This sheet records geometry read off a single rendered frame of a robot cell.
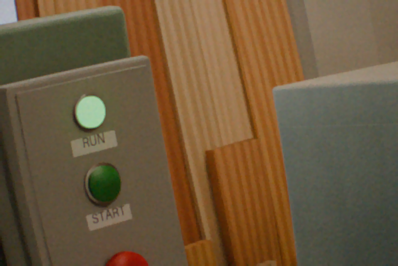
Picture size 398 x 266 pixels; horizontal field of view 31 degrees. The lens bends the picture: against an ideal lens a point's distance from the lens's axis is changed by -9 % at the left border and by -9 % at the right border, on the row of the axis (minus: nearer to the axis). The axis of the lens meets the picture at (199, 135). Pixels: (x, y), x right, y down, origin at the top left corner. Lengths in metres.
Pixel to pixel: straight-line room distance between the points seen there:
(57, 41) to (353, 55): 2.24
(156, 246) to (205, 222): 1.59
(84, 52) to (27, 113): 0.10
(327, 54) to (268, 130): 0.52
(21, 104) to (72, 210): 0.07
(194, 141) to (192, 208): 0.18
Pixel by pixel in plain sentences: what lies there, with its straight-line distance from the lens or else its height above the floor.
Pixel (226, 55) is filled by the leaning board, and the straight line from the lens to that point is 2.15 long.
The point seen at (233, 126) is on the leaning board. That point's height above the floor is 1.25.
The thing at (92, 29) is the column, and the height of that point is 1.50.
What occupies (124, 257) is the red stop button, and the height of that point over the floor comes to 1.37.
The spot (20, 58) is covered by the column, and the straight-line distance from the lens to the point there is 0.47.
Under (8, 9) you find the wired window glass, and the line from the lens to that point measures 2.03.
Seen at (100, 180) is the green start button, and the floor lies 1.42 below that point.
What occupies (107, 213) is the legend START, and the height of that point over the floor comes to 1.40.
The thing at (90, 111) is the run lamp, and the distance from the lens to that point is 0.41.
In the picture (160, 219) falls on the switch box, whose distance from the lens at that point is 0.44.
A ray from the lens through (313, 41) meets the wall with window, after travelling 2.53.
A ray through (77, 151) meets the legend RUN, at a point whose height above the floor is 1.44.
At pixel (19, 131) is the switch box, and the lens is 0.40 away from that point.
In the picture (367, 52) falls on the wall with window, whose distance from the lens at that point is 2.74.
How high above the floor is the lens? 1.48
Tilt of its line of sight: 6 degrees down
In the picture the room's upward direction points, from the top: 10 degrees counter-clockwise
